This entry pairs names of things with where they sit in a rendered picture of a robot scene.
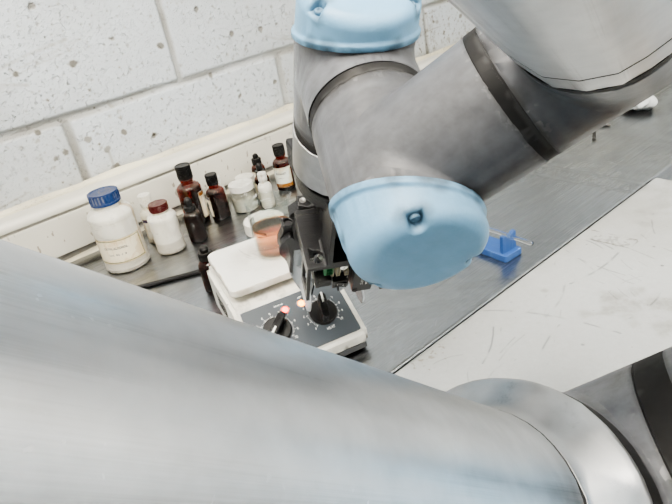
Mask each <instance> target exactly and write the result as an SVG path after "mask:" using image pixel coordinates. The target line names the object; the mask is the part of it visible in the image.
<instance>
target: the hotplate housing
mask: <svg viewBox="0 0 672 504"><path fill-rule="evenodd" d="M207 274H208V278H209V281H210V284H211V287H212V290H213V294H214V297H215V300H216V303H217V305H218V307H219V309H220V311H221V312H222V314H223V316H226V317H229V318H232V319H235V320H238V321H241V322H243V321H242V319H241V316H240V314H242V313H244V312H247V311H249V310H252V309H254V308H257V307H260V306H262V305H265V304H267V303H270V302H273V301H275V300H278V299H280V298H283V297H286V296H288V295H291V294H293V293H296V292H298V291H301V290H300V289H299V288H298V287H297V285H296V284H295V282H294V280H293V278H290V279H287V280H284V281H282V282H279V283H276V284H274V285H271V286H268V287H266V288H263V289H260V290H258V291H255V292H252V293H250V294H247V295H244V296H242V297H237V298H235V297H231V296H230V295H229V294H228V292H227V290H226V289H225V287H224V286H223V284H222V282H221V281H220V279H219V278H218V276H217V274H216V273H215V271H214V270H213V268H212V266H209V270H207ZM341 293H342V295H343V297H344V298H345V300H346V302H347V304H348V305H349V307H350V309H351V311H352V313H353V314H354V316H355V318H356V320H357V321H358V323H359V325H360V327H361V329H359V330H358V331H355V332H353V333H351V334H348V335H346V336H344V337H341V338H339V339H336V340H334V341H332V342H329V343H327V344H325V345H322V346H320V347H318V348H319V349H322V350H325V351H328V352H331V353H334V354H337V355H340V356H346V355H348V354H350V353H353V352H355V351H357V350H359V349H362V348H364V347H366V346H367V342H366V338H368V333H367V328H366V327H365V325H364V323H363V321H362V320H361V318H360V316H359V315H358V313H357V311H356V309H355V308H354V306H353V304H352V302H351V301H350V299H349V297H348V295H347V294H346V292H345V290H344V289H343V290H341Z"/></svg>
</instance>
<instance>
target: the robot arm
mask: <svg viewBox="0 0 672 504"><path fill-rule="evenodd" d="M447 1H448V2H450V3H451V4H452V5H453V6H454V7H455V8H456V9H457V10H458V11H459V12H460V13H462V14H463V15H464V16H465V17H466V18H467V19H468V20H469V21H470V22H471V23H472V24H473V25H475V26H476V27H474V28H473V29H472V30H471V31H470V32H468V33H467V34H466V35H465V36H463V38H462V39H461V40H459V41H458V42H457V43H456V44H454V45H453V46H452V47H450V48H449V49H448V50H447V51H445V52H444V53H443V54H441V55H440V56H439V57H438V58H436V59H435V60H434V61H432V62H431V63H430V64H429V65H427V66H426V67H425V68H424V69H422V70H421V71H420V69H419V66H418V64H417V62H416V59H415V51H414V50H415V43H416V41H417V40H418V38H419V37H420V33H421V27H420V25H419V20H420V13H421V7H422V0H296V4H295V21H294V25H293V26H292V28H291V37H292V39H293V40H294V102H293V125H292V133H293V138H288V139H286V148H287V156H288V163H289V165H290V166H291V168H292V170H293V171H294V173H295V175H296V184H297V187H298V189H299V191H300V192H301V194H302V195H300V196H296V201H294V202H293V203H291V204H290V205H288V206H287V208H288V213H289V218H282V219H281V227H280V229H279V231H278V235H277V243H278V247H279V253H280V255H281V256H282V257H283V258H284V259H285V260H286V262H287V264H288V268H289V272H290V275H291V277H292V278H293V280H294V282H295V284H296V285H297V287H298V288H299V289H300V290H301V293H302V297H303V300H304V304H305V307H306V309H307V311H309V312H310V311H311V295H312V294H313V290H314V284H315V287H316V288H319V287H324V286H330V285H331V281H332V288H336V287H337V291H341V290H343V289H344V288H345V287H346V286H348V284H349V283H350V287H351V291H352V292H356V294H357V296H358V299H359V301H360V302H361V303H363V302H364V299H365V295H364V290H367V289H370V288H371V285H373V284H374V285H376V286H378V287H379V289H382V288H385V289H392V290H407V289H416V288H421V287H425V286H429V285H433V284H436V283H439V282H441V281H444V280H446V279H448V278H450V277H452V276H454V275H456V274H458V273H459V272H461V271H462V270H464V269H465V268H467V267H468V266H469V265H470V263H471V261H472V258H473V257H475V256H478V255H479V254H481V253H482V251H483V250H484V248H485V246H486V244H487V242H488V238H489V224H488V221H487V218H486V215H487V208H486V205H485V203H484V201H486V200H488V199H489V198H491V197H493V196H494V195H496V194H497V193H499V192H501V191H502V190H504V189H505V188H507V187H509V186H510V185H512V184H513V183H515V182H517V181H518V180H520V179H521V178H523V177H525V176H526V175H528V174H529V173H531V172H533V171H534V170H536V169H537V168H539V167H541V166H542V165H544V164H545V163H547V162H549V160H550V159H552V158H553V157H555V156H557V155H558V154H560V153H562V152H563V151H565V150H566V149H568V148H570V147H571V146H573V145H574V144H576V143H578V142H579V141H581V140H582V139H584V138H586V137H587V136H589V135H590V134H592V133H594V132H595V131H597V130H598V129H600V128H602V127H603V126H605V125H606V124H608V123H610V122H611V121H613V120H614V119H616V118H618V117H619V116H621V115H622V114H624V113H626V112H627V111H629V110H630V109H632V108H634V107H635V106H637V105H638V104H640V103H642V102H643V101H645V100H646V99H648V98H650V97H651V96H653V95H654V94H656V93H658V92H659V91H661V90H662V89H664V88H666V87H667V86H669V85H670V84H672V0H447ZM0 504H672V346H671V347H669V348H667V349H664V350H663V351H660V352H658V353H655V354H653V355H651V356H648V357H646V358H644V359H641V360H639V361H637V362H634V363H632V364H629V365H627V366H624V367H622V368H620V369H617V370H615V371H613V372H610V373H608V374H605V375H603V376H601V377H598V378H596V379H594V380H591V381H589V382H587V383H584V384H582V385H579V386H577V387H575V388H572V389H570V390H568V391H565V392H559V391H557V390H555V389H552V388H550V387H548V386H545V385H542V384H539V383H535V382H531V381H528V380H522V379H512V378H486V379H479V380H473V381H470V382H467V383H464V384H460V385H457V386H456V387H454V388H452V389H450V390H448V391H446V392H445V391H442V390H439V389H436V388H433V387H430V386H427V385H424V384H421V383H418V382H416V381H413V380H410V379H407V378H404V377H401V376H398V375H395V374H392V373H389V372H386V371H383V370H381V369H378V368H375V367H372V366H369V365H366V364H363V363H360V362H357V361H354V360H351V359H348V358H346V357H343V356H340V355H337V354H334V353H331V352H328V351H325V350H322V349H319V348H316V347H313V346H311V345H308V344H305V343H302V342H299V341H296V340H293V339H290V338H287V337H284V336H281V335H278V334H276V333H273V332H270V331H267V330H264V329H261V328H258V327H255V326H252V325H249V324H246V323H243V322H241V321H238V320H235V319H232V318H229V317H226V316H223V315H220V314H217V313H214V312H211V311H208V310H206V309H203V308H200V307H197V306H194V305H191V304H188V303H185V302H182V301H179V300H176V299H173V298H171V297H168V296H165V295H162V294H159V293H156V292H153V291H150V290H147V289H144V288H141V287H138V286H136V285H133V284H130V283H127V282H124V281H121V280H118V279H115V278H112V277H109V276H106V275H103V274H101V273H98V272H95V271H92V270H89V269H86V268H83V267H80V266H77V265H74V264H71V263H68V262H65V261H63V260H60V259H57V258H54V257H51V256H48V255H45V254H42V253H39V252H36V251H33V250H30V249H28V248H25V247H22V246H19V245H16V244H13V243H10V242H7V241H4V240H1V239H0Z"/></svg>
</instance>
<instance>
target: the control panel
mask: <svg viewBox="0 0 672 504"><path fill-rule="evenodd" d="M320 292H322V293H324V294H325V295H326V299H328V300H330V301H332V302H333V303H334V304H335V305H336V307H337V316H336V318H335V320H334V321H333V322H331V323H330V324H326V325H321V324H317V323H315V322H314V321H313V320H312V319H311V318H310V315H309V311H307V309H306V307H305V305H304V306H299V305H298V301H300V300H303V297H302V293H301V291H298V292H296V293H293V294H291V295H288V296H286V297H283V298H280V299H278V300H275V301H273V302H270V303H267V304H265V305H262V306H260V307H257V308H254V309H252V310H249V311H247V312H244V313H242V314H240V316H241V319H242V321H243V323H246V324H249V325H252V326H255V327H258V328H261V329H263V326H264V324H265V322H266V321H267V320H268V319H270V318H273V317H276V316H277V314H278V312H280V311H282V308H283V307H284V306H286V307H288V309H289V311H288V312H287V313H285V319H287V320H288V321H289V322H290V324H291V326H292V334H291V336H290V339H293V340H296V341H299V342H302V343H305V344H308V345H311V346H313V347H316V348H318V347H320V346H322V345H325V344H327V343H329V342H332V341H334V340H336V339H339V338H341V337H344V336H346V335H348V334H351V333H353V332H355V331H358V330H359V329H361V327H360V325H359V323H358V321H357V320H356V318H355V316H354V314H353V313H352V311H351V309H350V307H349V305H348V304H347V302H346V300H345V298H344V297H343V295H342V293H341V291H337V287H336V288H332V281H331V285H330V286H324V287H319V288H316V287H315V285H314V290H313V294H312V295H311V304H312V303H313V302H314V301H316V300H317V298H318V294H319V293H320ZM303 301H304V300H303Z"/></svg>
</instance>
